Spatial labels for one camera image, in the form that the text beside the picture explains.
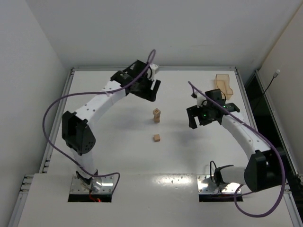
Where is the wooden cube with lines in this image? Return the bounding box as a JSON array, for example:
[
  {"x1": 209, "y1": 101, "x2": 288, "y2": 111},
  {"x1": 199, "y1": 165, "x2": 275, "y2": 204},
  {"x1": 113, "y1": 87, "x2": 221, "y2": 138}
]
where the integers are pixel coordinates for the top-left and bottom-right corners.
[{"x1": 152, "y1": 108, "x2": 161, "y2": 115}]

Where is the transparent amber plastic bin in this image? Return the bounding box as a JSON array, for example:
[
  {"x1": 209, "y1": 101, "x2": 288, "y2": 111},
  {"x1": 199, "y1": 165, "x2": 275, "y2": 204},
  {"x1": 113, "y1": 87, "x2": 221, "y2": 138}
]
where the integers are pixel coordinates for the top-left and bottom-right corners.
[{"x1": 214, "y1": 74, "x2": 233, "y2": 100}]

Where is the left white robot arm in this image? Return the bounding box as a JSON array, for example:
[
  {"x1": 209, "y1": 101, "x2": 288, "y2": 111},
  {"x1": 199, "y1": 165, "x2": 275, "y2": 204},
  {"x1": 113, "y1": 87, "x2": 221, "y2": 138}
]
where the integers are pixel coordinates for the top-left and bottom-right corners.
[{"x1": 62, "y1": 60, "x2": 161, "y2": 187}]

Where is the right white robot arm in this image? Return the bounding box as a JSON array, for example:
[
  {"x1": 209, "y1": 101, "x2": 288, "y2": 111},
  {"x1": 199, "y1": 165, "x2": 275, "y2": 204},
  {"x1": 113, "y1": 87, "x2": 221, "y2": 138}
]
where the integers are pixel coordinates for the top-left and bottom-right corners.
[{"x1": 187, "y1": 89, "x2": 286, "y2": 192}]

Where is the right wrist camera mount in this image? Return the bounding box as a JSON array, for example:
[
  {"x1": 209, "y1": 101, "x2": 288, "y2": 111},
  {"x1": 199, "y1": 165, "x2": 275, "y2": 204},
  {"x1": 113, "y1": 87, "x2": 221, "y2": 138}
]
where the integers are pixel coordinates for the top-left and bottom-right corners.
[{"x1": 191, "y1": 91, "x2": 207, "y2": 108}]

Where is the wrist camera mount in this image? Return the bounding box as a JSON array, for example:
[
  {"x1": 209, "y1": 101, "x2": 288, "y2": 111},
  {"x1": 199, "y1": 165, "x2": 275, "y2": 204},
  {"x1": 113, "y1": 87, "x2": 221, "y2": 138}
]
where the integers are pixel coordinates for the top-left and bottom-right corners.
[
  {"x1": 147, "y1": 63, "x2": 159, "y2": 81},
  {"x1": 191, "y1": 91, "x2": 207, "y2": 108}
]

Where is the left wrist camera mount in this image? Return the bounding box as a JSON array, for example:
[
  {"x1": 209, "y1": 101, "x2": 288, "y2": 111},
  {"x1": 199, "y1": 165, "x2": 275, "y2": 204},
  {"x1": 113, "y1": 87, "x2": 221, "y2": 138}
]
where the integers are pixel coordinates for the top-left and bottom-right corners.
[{"x1": 147, "y1": 63, "x2": 159, "y2": 81}]

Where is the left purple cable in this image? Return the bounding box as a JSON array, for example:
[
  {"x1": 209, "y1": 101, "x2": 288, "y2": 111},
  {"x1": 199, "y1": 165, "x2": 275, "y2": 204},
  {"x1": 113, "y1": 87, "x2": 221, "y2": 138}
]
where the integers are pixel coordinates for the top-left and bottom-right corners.
[{"x1": 42, "y1": 49, "x2": 156, "y2": 194}]

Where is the purple cable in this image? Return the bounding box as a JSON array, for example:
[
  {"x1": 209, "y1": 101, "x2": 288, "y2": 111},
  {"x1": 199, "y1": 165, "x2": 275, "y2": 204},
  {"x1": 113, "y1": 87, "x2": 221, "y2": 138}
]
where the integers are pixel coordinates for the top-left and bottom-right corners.
[
  {"x1": 42, "y1": 49, "x2": 156, "y2": 194},
  {"x1": 188, "y1": 81, "x2": 286, "y2": 218}
]

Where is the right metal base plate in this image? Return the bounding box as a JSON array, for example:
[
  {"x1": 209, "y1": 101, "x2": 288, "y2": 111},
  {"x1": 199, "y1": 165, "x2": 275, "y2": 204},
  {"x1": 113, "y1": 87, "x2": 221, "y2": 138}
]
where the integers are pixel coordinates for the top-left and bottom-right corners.
[{"x1": 196, "y1": 175, "x2": 239, "y2": 195}]

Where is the metal base plate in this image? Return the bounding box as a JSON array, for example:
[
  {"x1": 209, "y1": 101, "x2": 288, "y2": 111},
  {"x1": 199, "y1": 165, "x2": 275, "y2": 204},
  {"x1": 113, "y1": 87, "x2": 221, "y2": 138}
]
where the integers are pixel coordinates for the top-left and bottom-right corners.
[
  {"x1": 196, "y1": 175, "x2": 239, "y2": 195},
  {"x1": 70, "y1": 175, "x2": 114, "y2": 195}
]

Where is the black wall cable with plug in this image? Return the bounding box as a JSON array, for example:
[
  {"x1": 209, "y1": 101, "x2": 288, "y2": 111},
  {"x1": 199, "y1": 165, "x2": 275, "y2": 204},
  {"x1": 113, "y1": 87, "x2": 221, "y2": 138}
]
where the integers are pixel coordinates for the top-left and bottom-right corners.
[{"x1": 262, "y1": 69, "x2": 281, "y2": 94}]

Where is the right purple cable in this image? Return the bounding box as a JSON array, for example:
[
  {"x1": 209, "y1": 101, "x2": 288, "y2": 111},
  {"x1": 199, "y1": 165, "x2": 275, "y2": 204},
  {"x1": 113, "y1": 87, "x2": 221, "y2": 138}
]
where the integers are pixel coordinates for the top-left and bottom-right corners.
[{"x1": 188, "y1": 81, "x2": 286, "y2": 218}]

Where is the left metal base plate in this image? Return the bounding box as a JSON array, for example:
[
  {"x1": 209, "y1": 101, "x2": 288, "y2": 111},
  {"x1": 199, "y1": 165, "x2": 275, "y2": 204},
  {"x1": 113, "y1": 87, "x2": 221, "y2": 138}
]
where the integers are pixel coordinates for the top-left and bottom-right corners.
[{"x1": 70, "y1": 175, "x2": 114, "y2": 195}]

